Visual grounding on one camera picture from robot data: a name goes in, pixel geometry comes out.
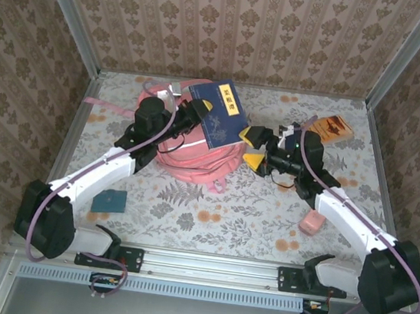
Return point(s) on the large blue book yellow label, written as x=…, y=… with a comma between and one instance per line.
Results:
x=222, y=124

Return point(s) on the orange book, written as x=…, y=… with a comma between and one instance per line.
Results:
x=333, y=128

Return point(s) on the pink school backpack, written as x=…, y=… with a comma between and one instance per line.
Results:
x=194, y=159

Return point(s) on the pink pencil case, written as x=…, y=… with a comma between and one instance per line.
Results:
x=311, y=222

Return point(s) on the teal notebook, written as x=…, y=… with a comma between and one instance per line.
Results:
x=111, y=202

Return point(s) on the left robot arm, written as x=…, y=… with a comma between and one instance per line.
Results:
x=91, y=176

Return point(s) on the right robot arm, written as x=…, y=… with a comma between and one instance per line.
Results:
x=353, y=218

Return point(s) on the floral table cover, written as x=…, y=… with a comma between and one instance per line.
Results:
x=169, y=233

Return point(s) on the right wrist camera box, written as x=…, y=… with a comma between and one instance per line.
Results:
x=285, y=136

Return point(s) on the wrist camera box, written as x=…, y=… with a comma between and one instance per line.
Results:
x=285, y=136
x=175, y=89

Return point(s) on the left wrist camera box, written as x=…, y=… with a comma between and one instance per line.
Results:
x=175, y=89

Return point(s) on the aluminium frame bar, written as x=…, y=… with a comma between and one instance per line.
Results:
x=319, y=95
x=75, y=127
x=381, y=168

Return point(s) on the wide aluminium mounting rail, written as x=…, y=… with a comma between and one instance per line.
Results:
x=211, y=267

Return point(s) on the aluminium frame post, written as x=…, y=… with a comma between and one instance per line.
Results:
x=409, y=55
x=66, y=10

